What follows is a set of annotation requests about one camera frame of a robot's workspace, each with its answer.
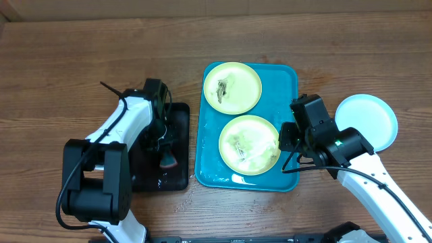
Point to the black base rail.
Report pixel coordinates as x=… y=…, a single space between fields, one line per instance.
x=299 y=238

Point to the teal plastic tray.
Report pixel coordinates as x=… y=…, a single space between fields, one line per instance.
x=280 y=86

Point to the black plastic tray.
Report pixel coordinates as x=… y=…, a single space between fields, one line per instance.
x=146 y=174

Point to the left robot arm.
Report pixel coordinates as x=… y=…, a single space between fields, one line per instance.
x=96 y=188

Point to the green orange scrub sponge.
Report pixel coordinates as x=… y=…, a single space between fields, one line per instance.
x=168 y=159

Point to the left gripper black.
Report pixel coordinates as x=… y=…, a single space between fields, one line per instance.
x=167 y=144

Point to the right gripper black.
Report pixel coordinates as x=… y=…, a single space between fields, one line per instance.
x=286 y=144

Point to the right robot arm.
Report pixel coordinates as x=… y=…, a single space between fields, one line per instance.
x=350 y=158

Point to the light blue plate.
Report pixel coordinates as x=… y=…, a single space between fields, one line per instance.
x=371 y=116

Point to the yellow-green plate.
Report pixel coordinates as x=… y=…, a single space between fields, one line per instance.
x=249 y=145
x=232 y=88

